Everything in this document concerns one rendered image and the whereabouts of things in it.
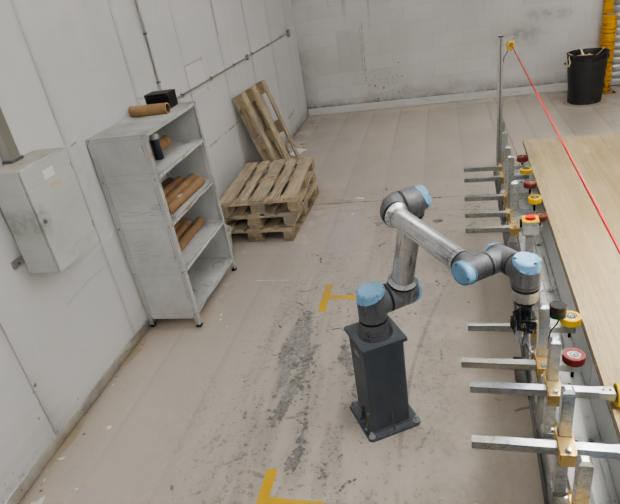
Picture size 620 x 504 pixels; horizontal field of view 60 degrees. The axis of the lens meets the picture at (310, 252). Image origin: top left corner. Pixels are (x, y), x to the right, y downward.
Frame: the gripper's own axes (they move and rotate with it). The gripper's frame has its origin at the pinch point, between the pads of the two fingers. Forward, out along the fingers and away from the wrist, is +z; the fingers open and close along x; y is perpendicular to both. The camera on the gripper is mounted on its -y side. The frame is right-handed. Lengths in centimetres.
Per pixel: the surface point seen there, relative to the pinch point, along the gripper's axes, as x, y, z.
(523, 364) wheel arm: 1.2, -3.0, 14.3
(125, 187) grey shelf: -248, -131, -17
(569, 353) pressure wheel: 17.7, -5.3, 9.6
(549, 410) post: 8.3, 18.2, 16.9
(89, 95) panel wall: -269, -152, -77
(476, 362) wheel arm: -16.4, -2.7, 14.2
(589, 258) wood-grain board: 37, -79, 10
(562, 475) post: 9.5, 43.2, 20.2
